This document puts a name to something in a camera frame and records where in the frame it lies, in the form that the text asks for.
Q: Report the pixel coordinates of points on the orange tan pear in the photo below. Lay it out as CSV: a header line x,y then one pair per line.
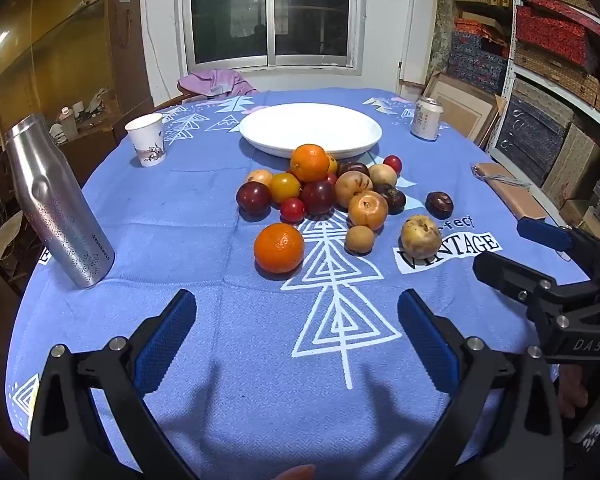
x,y
367,210

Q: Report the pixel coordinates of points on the white shelf rack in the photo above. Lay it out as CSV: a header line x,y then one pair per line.
x,y
512,35

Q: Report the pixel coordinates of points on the dark water chestnut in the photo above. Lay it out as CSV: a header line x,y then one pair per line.
x,y
394,199
352,166
439,202

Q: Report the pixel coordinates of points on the yellow speckled pear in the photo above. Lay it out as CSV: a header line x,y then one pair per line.
x,y
421,236

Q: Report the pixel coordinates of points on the pale drink can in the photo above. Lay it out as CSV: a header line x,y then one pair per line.
x,y
425,120

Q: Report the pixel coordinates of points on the wooden picture frame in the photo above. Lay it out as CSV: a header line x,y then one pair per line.
x,y
460,105

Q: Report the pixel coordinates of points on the white paper cup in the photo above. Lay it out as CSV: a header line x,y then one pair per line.
x,y
147,140

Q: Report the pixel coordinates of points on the orange mandarin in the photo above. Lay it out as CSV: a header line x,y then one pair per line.
x,y
310,162
279,248

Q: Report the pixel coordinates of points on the brown streaked pear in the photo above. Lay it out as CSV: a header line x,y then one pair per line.
x,y
352,187

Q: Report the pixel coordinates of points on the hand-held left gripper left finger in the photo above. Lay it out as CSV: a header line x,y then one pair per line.
x,y
165,345

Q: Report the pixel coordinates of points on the person's left hand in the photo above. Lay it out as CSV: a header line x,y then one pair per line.
x,y
297,473

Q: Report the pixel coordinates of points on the blue printed tablecloth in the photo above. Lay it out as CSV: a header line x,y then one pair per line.
x,y
230,360

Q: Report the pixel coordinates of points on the purple cloth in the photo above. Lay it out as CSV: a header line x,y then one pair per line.
x,y
215,82

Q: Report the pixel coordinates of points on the wooden chair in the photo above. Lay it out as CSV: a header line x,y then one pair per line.
x,y
172,101

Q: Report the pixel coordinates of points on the steel bottle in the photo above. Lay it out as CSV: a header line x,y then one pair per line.
x,y
55,210

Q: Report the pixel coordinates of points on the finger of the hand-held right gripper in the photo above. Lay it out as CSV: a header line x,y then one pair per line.
x,y
542,235
505,272

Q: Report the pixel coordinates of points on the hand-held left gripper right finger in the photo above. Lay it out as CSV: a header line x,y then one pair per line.
x,y
427,340

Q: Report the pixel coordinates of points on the tan mottled pear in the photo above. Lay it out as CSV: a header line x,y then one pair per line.
x,y
259,176

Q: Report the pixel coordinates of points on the dark red plum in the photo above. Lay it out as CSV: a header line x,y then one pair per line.
x,y
318,197
253,197

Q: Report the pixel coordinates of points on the white pipe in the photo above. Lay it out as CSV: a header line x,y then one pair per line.
x,y
409,35

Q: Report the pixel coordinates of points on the small orange kumquat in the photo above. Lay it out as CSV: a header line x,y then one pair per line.
x,y
333,165

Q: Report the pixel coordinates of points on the red cherry tomato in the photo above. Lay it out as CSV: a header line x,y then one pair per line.
x,y
331,179
292,210
393,164

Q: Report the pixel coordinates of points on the wooden glass cabinet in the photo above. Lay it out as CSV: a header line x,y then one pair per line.
x,y
80,35

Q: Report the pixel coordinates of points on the pale round object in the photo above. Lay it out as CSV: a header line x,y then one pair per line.
x,y
5,240

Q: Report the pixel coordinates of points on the brown flat box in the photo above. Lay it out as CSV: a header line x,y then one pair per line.
x,y
510,197

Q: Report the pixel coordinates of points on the sliding window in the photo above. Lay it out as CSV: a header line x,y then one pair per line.
x,y
230,10

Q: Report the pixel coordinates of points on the pale tan pear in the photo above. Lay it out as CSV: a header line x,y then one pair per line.
x,y
382,175

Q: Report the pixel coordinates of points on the white plate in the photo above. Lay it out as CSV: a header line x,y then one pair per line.
x,y
310,127

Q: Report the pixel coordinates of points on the yellow tomato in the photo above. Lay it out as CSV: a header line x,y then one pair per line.
x,y
284,187

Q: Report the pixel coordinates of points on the person's right hand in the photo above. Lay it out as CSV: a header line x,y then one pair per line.
x,y
572,390

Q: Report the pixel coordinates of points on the mottled green panel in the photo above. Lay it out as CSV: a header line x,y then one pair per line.
x,y
442,35

